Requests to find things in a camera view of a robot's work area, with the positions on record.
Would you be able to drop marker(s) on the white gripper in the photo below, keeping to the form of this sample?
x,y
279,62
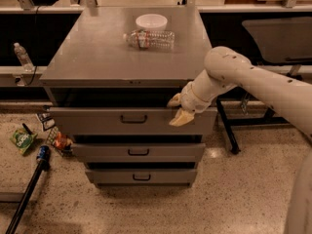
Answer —
x,y
187,98

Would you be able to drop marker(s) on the grey top drawer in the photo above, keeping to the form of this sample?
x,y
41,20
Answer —
x,y
128,121

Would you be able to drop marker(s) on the grey drawer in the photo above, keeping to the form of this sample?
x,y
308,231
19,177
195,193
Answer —
x,y
141,176
128,121
139,152

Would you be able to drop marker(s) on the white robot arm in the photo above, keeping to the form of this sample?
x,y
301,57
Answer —
x,y
225,69

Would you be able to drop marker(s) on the grey metal drawer cabinet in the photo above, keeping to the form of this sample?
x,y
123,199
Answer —
x,y
94,67

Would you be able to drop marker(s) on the grey middle drawer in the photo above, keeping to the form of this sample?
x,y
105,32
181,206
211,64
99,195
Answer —
x,y
139,152

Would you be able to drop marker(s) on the grey bottom drawer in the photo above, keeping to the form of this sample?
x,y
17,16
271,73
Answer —
x,y
141,176

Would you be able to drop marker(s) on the black table leg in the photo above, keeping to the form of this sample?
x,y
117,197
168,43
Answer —
x,y
234,145

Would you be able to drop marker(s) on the clear plastic bottle lying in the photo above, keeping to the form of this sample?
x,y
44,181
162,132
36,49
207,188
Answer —
x,y
147,39

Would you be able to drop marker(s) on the white bowl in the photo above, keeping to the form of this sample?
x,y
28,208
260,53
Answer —
x,y
151,22

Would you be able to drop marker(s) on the orange snack bag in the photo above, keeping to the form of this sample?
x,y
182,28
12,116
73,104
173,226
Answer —
x,y
62,142

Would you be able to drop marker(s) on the grey chair seat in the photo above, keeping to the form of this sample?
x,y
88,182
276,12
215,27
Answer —
x,y
287,40

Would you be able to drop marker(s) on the black white chip bag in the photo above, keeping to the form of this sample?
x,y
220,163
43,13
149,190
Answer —
x,y
46,121

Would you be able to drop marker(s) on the black pole blue tape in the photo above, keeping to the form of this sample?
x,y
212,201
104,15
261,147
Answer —
x,y
43,164

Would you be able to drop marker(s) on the green snack bag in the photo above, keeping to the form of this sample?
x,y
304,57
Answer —
x,y
22,140

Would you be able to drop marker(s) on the small upright water bottle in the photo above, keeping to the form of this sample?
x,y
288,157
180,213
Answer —
x,y
23,58

